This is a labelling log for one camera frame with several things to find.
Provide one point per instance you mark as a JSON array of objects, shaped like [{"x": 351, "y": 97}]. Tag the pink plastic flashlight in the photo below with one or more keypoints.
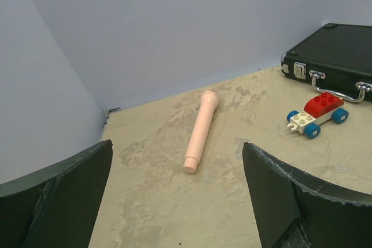
[{"x": 209, "y": 102}]

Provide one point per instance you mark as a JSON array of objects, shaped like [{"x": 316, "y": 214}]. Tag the red white toy car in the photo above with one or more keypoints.
[{"x": 318, "y": 110}]

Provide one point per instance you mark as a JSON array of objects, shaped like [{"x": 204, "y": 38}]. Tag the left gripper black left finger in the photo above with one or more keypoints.
[{"x": 56, "y": 206}]

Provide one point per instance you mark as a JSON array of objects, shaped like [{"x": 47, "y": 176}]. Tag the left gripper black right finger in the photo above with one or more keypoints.
[{"x": 293, "y": 208}]

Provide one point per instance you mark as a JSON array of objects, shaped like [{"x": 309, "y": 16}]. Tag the black metal-edged briefcase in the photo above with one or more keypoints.
[{"x": 335, "y": 59}]

